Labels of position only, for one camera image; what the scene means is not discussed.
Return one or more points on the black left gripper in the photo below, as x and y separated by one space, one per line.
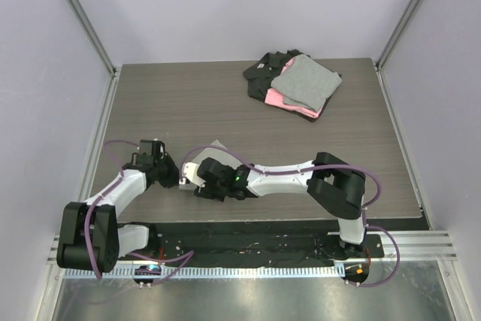
173 180

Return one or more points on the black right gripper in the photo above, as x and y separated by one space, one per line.
207 192

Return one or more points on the grey cloth napkin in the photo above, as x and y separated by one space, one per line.
197 156

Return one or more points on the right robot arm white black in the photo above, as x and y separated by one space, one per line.
331 183

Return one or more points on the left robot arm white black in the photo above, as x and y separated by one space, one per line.
90 238

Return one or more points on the pink folded shirt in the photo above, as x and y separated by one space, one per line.
299 87

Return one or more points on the black polo shirt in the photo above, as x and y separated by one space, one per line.
260 75

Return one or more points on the grey folded shirt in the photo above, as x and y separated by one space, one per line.
306 83

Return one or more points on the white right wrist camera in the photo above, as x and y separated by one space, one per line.
189 178

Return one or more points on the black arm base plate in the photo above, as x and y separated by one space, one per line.
257 244

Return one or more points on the white slotted cable duct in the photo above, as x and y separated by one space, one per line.
139 271

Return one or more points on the aluminium front rail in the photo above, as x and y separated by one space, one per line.
413 245

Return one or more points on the left aluminium frame post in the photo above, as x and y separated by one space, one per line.
91 34

